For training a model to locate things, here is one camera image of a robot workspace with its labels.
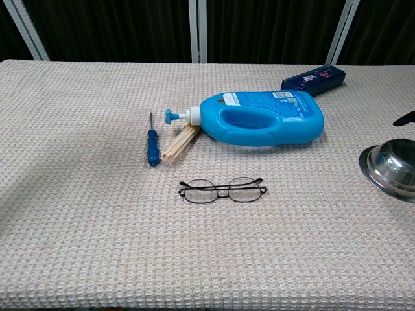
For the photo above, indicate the bundle of wooden sticks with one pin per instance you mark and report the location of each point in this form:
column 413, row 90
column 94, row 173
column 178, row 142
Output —
column 176, row 145

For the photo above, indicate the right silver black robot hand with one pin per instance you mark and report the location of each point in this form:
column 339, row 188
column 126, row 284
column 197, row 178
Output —
column 405, row 119

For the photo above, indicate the blue detergent pump bottle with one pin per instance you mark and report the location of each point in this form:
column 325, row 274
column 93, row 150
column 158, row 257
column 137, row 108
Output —
column 291, row 129

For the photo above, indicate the thin black framed glasses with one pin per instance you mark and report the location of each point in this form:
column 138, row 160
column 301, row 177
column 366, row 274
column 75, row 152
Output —
column 223, row 186

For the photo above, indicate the beige waffle tablecloth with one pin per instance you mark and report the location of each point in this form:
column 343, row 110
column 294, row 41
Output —
column 97, row 226

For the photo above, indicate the dark blue printed box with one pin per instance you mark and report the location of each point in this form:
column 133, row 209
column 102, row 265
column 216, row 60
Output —
column 311, row 79

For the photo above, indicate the white double frame post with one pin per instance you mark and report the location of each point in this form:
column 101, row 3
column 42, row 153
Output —
column 197, row 32

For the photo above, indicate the black curtain panel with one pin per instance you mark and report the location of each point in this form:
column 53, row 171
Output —
column 386, row 32
column 275, row 29
column 113, row 29
column 9, row 39

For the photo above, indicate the metal bowl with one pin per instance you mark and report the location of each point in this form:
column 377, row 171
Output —
column 392, row 165

